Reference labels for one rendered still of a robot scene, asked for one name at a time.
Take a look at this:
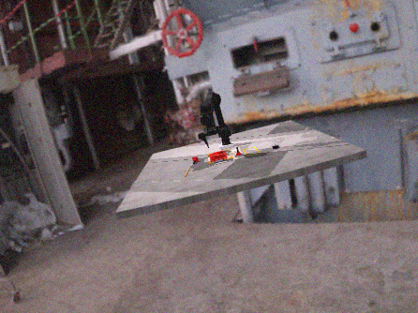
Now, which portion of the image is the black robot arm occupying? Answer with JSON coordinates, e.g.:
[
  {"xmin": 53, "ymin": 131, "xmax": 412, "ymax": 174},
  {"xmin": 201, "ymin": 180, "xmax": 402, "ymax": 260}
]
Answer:
[{"xmin": 201, "ymin": 92, "xmax": 231, "ymax": 146}]

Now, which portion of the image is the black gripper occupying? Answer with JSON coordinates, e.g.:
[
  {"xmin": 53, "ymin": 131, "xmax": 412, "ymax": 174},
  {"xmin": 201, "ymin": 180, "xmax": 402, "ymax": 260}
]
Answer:
[{"xmin": 198, "ymin": 122, "xmax": 228, "ymax": 148}]

